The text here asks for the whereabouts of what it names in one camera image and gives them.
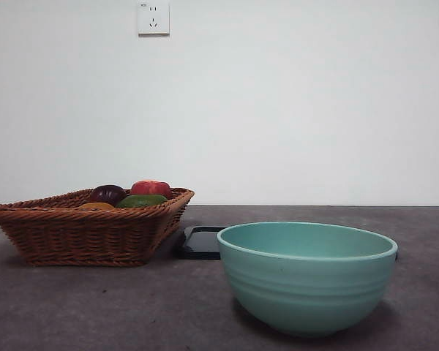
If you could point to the brown yellow kiwi fruit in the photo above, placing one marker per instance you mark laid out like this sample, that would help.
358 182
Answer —
97 205

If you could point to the teal ceramic bowl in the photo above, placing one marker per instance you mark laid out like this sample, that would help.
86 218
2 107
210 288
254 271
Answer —
307 285

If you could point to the black rectangular tray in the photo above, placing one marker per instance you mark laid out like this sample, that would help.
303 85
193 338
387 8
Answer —
197 243

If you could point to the green avocado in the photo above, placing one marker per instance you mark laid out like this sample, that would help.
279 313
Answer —
142 201

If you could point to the dark red plum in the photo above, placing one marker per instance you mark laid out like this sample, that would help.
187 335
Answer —
108 194

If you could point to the brown wicker basket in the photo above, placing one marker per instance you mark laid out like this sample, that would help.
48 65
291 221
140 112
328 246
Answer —
88 234

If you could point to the white wall socket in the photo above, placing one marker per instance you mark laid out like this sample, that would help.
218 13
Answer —
153 18

